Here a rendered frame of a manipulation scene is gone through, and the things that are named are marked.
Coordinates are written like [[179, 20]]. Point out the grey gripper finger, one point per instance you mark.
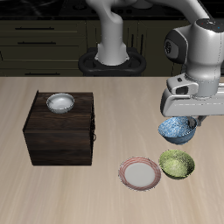
[[192, 122]]

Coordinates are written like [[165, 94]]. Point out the dark wooden cabinet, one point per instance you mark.
[[59, 131]]

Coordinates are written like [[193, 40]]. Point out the green bowl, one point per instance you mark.
[[176, 164]]

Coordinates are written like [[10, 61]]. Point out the red-rimmed white plate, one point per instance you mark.
[[139, 173]]

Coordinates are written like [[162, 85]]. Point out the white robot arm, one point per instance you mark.
[[201, 43]]

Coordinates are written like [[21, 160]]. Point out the blue bowl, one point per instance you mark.
[[176, 131]]

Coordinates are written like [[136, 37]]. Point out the white bowl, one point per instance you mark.
[[60, 103]]

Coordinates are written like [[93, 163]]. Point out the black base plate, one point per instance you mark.
[[87, 64]]

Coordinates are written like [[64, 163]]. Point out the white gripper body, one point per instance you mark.
[[186, 105]]

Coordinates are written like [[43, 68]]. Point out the dark kitchen cupboards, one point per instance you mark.
[[43, 43]]

